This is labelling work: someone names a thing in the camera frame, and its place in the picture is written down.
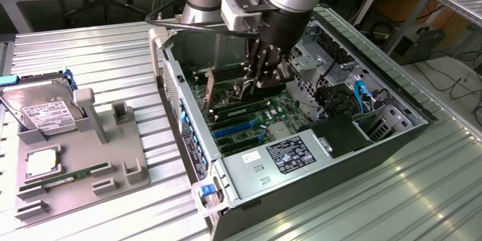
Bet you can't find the silver disk bay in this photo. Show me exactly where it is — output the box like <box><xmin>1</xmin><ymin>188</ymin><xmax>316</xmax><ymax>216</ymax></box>
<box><xmin>287</xmin><ymin>20</ymin><xmax>372</xmax><ymax>92</ymax></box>

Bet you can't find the metal slat table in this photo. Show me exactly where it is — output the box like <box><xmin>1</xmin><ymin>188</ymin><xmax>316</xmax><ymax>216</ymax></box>
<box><xmin>383</xmin><ymin>0</ymin><xmax>482</xmax><ymax>55</ymax></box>

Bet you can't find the black expansion slot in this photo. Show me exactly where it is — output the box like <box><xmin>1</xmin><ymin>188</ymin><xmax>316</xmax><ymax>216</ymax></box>
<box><xmin>216</xmin><ymin>135</ymin><xmax>263</xmax><ymax>155</ymax></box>

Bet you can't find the silver chipset heat sink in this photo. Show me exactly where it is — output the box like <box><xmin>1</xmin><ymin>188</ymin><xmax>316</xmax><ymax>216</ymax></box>
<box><xmin>268</xmin><ymin>123</ymin><xmax>295</xmax><ymax>138</ymax></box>

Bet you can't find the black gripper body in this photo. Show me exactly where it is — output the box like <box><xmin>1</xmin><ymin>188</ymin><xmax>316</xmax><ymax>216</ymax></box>
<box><xmin>257</xmin><ymin>8</ymin><xmax>313</xmax><ymax>55</ymax></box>

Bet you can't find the silver hard disk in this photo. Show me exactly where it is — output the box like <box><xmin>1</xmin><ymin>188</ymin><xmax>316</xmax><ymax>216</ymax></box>
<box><xmin>0</xmin><ymin>78</ymin><xmax>83</xmax><ymax>137</ymax></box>

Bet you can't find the green installed RAM stick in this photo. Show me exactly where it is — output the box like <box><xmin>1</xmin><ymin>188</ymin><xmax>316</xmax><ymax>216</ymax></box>
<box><xmin>215</xmin><ymin>102</ymin><xmax>265</xmax><ymax>120</ymax></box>

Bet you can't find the green Dell motherboard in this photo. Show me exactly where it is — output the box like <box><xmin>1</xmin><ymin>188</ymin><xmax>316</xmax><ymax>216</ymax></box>
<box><xmin>187</xmin><ymin>63</ymin><xmax>316</xmax><ymax>159</ymax></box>

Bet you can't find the grey parts rack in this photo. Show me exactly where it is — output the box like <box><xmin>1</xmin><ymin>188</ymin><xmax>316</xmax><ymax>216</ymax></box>
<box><xmin>13</xmin><ymin>87</ymin><xmax>151</xmax><ymax>229</ymax></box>

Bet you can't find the blue disk carrier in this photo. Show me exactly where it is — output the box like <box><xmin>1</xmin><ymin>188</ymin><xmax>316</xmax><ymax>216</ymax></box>
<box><xmin>0</xmin><ymin>65</ymin><xmax>79</xmax><ymax>92</ymax></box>

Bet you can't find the blue disk wire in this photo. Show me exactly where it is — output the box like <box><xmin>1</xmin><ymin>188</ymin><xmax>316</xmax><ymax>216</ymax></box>
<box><xmin>354</xmin><ymin>79</ymin><xmax>368</xmax><ymax>115</ymax></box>

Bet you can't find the grey case handle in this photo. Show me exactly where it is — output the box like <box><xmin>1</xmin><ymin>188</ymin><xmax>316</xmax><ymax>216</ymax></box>
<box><xmin>191</xmin><ymin>175</ymin><xmax>227</xmax><ymax>218</ymax></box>
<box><xmin>148</xmin><ymin>28</ymin><xmax>177</xmax><ymax>84</ymax></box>

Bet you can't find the green graphics card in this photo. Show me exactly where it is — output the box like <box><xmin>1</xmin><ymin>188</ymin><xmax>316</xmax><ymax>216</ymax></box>
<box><xmin>203</xmin><ymin>67</ymin><xmax>259</xmax><ymax>109</ymax></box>

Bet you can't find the black office chair base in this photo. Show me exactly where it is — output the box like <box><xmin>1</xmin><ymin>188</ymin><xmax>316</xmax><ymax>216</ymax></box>
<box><xmin>62</xmin><ymin>0</ymin><xmax>148</xmax><ymax>25</ymax></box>

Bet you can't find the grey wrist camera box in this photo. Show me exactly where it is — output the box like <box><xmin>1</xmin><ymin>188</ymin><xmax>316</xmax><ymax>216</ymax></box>
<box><xmin>220</xmin><ymin>0</ymin><xmax>280</xmax><ymax>32</ymax></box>

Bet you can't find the black plastic shroud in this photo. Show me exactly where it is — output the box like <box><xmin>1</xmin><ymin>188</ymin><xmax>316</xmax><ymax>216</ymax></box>
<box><xmin>309</xmin><ymin>115</ymin><xmax>372</xmax><ymax>159</ymax></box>

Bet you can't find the grey power supply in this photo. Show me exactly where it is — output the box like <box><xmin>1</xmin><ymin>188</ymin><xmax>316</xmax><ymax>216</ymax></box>
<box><xmin>221</xmin><ymin>128</ymin><xmax>339</xmax><ymax>200</ymax></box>

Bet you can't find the CPU with white top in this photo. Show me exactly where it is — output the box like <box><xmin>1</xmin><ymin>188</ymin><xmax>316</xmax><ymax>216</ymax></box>
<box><xmin>25</xmin><ymin>150</ymin><xmax>61</xmax><ymax>179</ymax></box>

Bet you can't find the black camera cable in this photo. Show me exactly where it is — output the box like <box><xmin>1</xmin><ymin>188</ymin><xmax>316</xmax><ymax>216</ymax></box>
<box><xmin>144</xmin><ymin>0</ymin><xmax>261</xmax><ymax>40</ymax></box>

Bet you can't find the black equipment box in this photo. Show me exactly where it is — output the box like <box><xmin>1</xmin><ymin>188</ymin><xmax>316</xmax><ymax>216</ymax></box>
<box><xmin>391</xmin><ymin>25</ymin><xmax>446</xmax><ymax>66</ymax></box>

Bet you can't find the blue expansion slot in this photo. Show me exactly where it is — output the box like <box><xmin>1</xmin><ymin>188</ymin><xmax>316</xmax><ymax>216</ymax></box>
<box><xmin>212</xmin><ymin>119</ymin><xmax>255</xmax><ymax>138</ymax></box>

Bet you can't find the black open PC case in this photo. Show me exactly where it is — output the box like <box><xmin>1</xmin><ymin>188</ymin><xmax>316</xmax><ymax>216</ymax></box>
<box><xmin>148</xmin><ymin>5</ymin><xmax>439</xmax><ymax>241</ymax></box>

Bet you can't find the black power wire bundle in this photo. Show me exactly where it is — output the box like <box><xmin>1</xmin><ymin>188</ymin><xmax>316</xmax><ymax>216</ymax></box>
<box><xmin>315</xmin><ymin>85</ymin><xmax>355</xmax><ymax>115</ymax></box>

